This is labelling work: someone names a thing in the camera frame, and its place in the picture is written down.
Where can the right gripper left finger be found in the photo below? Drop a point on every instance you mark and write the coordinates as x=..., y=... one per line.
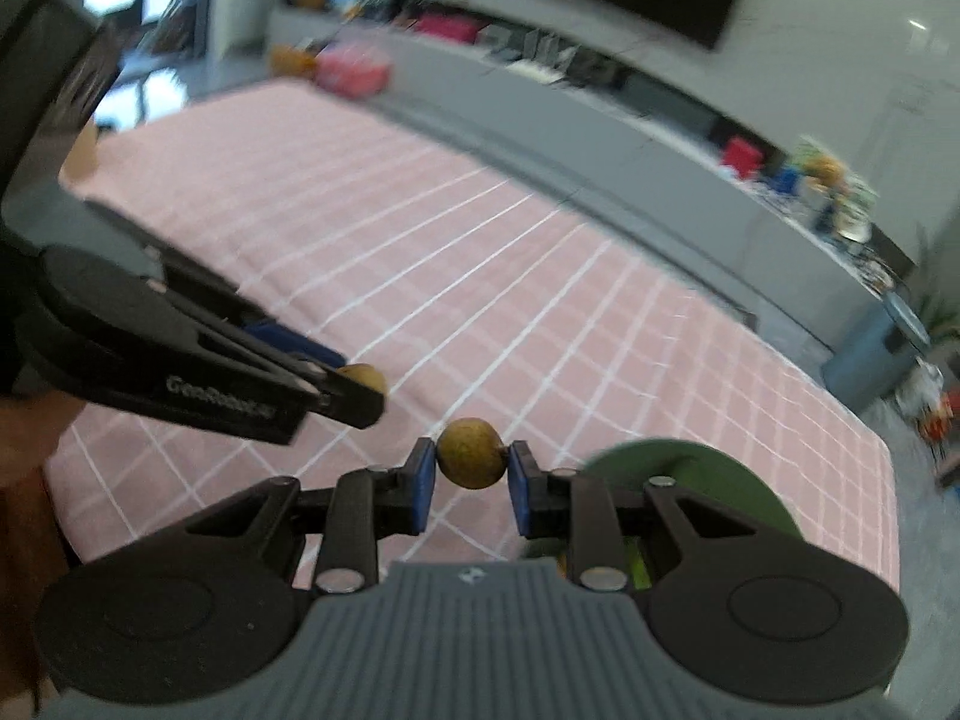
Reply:
x=205, y=603

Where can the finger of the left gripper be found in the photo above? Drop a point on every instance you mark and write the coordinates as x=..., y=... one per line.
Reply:
x=103, y=335
x=211, y=291

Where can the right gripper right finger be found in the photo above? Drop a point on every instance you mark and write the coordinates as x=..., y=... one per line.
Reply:
x=744, y=607

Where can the brown longan fruit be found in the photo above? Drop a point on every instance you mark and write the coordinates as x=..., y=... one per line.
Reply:
x=365, y=375
x=470, y=454

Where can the paper cup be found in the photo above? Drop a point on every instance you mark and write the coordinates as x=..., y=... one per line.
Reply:
x=82, y=159

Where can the orange cardboard box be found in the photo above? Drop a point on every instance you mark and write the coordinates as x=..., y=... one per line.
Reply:
x=291, y=62

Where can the pink storage box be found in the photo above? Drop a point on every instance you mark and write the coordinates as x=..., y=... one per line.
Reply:
x=352, y=70

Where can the white plastic bag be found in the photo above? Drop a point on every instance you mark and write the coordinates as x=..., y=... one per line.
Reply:
x=919, y=394

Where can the pink checkered tablecloth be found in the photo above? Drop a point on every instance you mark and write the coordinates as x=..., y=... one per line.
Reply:
x=473, y=295

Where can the blue-grey trash bin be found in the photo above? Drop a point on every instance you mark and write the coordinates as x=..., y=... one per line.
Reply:
x=877, y=354

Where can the magenta box on console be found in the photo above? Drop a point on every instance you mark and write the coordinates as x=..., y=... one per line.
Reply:
x=458, y=29

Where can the grey tv console bench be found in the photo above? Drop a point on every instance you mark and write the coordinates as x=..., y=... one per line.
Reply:
x=650, y=183

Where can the teddy bear toy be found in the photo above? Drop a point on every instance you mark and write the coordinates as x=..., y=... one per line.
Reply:
x=825, y=170

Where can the red box on console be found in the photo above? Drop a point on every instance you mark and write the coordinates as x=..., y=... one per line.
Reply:
x=742, y=158

